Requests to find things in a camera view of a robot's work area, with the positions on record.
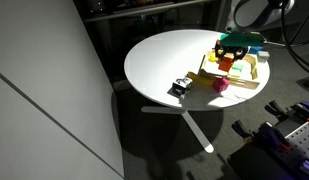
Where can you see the perforated metal plate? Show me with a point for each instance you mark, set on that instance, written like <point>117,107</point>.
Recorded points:
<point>302,138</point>

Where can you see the dark green building block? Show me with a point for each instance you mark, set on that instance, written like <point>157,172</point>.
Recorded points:
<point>238,66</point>

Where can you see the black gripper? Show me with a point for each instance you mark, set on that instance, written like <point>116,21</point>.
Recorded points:
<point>231,49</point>

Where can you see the magenta building block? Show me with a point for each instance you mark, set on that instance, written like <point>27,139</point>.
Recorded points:
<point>220,84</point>

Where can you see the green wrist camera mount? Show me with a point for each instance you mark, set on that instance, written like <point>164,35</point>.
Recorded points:
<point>242,39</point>

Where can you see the black case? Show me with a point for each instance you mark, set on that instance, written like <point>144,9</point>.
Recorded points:
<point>257,165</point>

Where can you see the patterned letter cube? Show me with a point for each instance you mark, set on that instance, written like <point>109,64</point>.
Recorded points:
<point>263,56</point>

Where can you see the orange building block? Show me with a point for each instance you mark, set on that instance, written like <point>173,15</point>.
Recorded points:
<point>226,64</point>

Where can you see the black spring clamp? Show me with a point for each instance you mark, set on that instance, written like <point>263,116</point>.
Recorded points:
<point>244,129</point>
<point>275,108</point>

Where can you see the yellow toy fruit ball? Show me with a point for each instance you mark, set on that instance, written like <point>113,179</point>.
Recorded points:
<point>212,58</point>

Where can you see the white table base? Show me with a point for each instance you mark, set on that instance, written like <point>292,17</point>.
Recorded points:
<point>194,126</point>

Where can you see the purple spring clamp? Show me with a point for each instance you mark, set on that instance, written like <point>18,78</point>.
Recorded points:
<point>274,135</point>
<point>304,110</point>

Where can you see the wooden tray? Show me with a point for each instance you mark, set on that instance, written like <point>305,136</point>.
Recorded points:
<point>247,81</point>

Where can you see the light green building block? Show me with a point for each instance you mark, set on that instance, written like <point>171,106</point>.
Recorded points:
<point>234,73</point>

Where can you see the black white checkered cube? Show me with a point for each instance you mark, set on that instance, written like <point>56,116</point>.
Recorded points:
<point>181,87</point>

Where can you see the background shelf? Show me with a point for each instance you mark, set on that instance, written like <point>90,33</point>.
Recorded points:
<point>144,8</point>

